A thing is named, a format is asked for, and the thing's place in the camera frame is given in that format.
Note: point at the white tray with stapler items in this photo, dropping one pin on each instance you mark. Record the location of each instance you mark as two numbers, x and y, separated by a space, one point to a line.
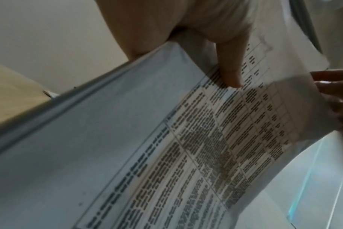
51 93

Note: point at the round wooden table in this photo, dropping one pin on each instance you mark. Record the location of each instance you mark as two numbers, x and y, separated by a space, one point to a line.
13 94

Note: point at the person's right hand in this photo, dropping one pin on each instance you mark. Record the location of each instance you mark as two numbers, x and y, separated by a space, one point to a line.
339 98

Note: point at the person's left hand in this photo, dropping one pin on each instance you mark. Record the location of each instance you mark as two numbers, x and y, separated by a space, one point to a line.
165 17

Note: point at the stack of printed papers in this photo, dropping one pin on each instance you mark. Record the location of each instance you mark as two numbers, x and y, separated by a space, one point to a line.
132 145

